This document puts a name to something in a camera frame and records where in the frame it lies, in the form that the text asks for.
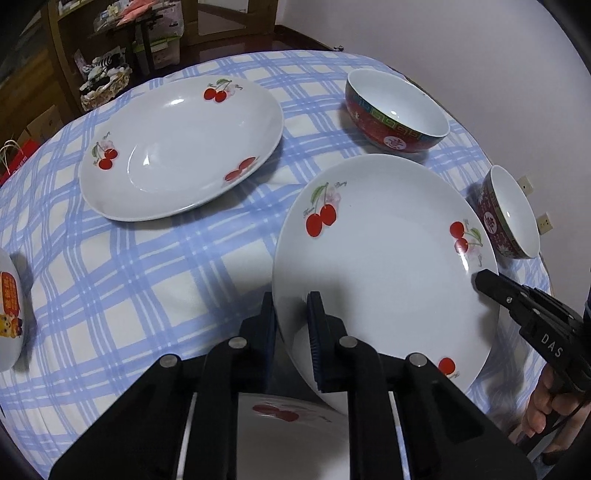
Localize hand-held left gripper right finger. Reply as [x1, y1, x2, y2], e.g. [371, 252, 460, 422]
[306, 291, 539, 480]

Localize red patterned bowl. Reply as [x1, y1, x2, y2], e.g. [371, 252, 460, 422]
[475, 165, 541, 260]
[345, 69, 450, 153]

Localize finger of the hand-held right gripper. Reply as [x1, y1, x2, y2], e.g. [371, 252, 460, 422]
[475, 270, 578, 370]

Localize person's right hand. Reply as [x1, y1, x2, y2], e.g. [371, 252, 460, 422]
[524, 367, 591, 455]

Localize blue plaid blanket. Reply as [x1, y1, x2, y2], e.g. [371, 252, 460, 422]
[0, 49, 552, 467]

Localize red paper bag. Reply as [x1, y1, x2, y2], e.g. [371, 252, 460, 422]
[0, 138, 40, 185]

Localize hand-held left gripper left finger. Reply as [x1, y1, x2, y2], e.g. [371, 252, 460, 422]
[48, 292, 278, 480]

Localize wooden shelf cabinet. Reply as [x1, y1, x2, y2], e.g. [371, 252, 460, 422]
[44, 0, 153, 112]

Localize white cherry print plate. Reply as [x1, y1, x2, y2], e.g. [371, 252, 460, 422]
[178, 392, 354, 480]
[79, 75, 284, 221]
[271, 154, 500, 418]

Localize white bowl with orange print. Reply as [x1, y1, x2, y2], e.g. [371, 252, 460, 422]
[0, 249, 29, 372]

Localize wicker basket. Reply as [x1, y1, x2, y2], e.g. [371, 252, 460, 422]
[79, 69, 131, 110]

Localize cardboard box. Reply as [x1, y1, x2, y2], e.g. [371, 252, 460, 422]
[25, 105, 65, 141]

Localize clear plastic storage box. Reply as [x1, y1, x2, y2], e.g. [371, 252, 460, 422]
[134, 21, 185, 70]

